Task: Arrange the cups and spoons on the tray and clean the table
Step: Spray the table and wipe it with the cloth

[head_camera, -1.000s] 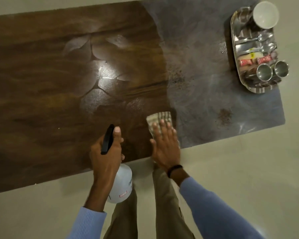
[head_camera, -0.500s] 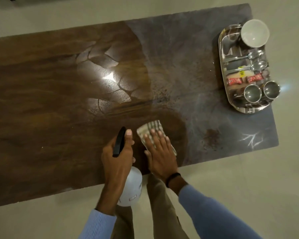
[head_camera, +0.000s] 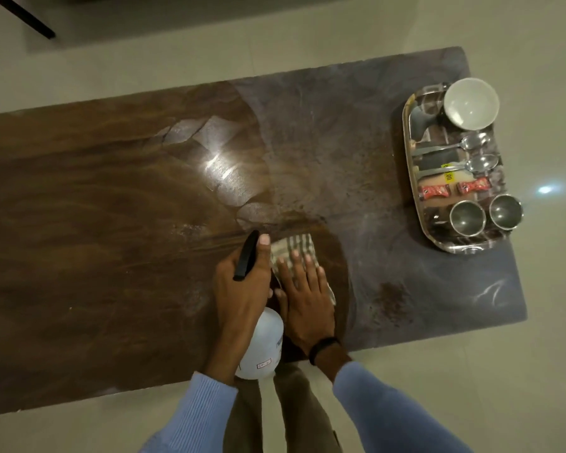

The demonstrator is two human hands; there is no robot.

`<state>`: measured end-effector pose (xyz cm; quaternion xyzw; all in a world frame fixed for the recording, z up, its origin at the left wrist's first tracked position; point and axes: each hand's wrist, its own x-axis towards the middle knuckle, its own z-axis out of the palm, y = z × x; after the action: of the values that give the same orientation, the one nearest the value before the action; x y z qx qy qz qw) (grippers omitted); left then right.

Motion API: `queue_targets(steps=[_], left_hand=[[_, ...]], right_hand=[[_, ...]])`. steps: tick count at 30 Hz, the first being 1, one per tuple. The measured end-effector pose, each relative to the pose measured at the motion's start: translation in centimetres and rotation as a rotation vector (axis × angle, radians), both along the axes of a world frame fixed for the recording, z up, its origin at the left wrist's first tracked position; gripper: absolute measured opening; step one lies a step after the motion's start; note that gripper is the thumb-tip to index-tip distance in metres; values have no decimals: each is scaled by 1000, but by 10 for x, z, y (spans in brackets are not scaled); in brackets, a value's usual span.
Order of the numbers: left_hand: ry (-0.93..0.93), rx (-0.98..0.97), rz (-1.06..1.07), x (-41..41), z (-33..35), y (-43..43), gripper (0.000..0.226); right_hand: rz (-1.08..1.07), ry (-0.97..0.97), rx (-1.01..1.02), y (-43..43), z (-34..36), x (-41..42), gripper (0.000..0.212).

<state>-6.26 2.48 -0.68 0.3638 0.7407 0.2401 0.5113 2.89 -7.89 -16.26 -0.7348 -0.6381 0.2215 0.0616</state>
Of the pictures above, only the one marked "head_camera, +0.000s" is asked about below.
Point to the person's right hand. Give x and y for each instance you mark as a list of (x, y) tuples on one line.
[(309, 311)]

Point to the person's left hand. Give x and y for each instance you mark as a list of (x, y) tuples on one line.
[(238, 301)]

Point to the person's right little finger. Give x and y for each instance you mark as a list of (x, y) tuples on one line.
[(322, 282)]

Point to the person's left thumb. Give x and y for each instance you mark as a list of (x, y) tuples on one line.
[(263, 249)]

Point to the person's right middle finger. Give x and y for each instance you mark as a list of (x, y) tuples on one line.
[(299, 272)]

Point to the person's right thumb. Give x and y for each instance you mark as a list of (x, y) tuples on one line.
[(281, 302)]

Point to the checked cleaning cloth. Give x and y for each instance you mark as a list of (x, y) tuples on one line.
[(290, 247)]

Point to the white spray bottle black trigger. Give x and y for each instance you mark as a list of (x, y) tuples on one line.
[(262, 346)]

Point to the person's right forearm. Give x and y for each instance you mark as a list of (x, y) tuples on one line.
[(382, 410)]

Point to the person's left forearm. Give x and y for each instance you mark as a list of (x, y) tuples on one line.
[(193, 415)]

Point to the black wristband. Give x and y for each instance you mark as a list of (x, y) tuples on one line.
[(323, 349)]

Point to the person's brown trouser legs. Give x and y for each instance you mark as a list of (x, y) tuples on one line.
[(292, 415)]

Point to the steel serving tray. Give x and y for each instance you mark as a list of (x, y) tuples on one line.
[(436, 235)]

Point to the red sachet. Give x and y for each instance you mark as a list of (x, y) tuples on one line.
[(433, 192), (474, 185)]

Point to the small steel cup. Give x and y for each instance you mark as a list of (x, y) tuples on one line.
[(468, 217), (506, 211)]

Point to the pale packet with yellow label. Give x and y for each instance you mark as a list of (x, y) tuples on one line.
[(445, 177)]

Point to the steel spoon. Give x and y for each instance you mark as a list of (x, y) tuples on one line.
[(474, 141), (482, 163)]

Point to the white bowl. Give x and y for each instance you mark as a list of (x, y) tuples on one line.
[(471, 104)]

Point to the black furniture leg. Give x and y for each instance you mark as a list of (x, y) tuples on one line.
[(26, 16)]

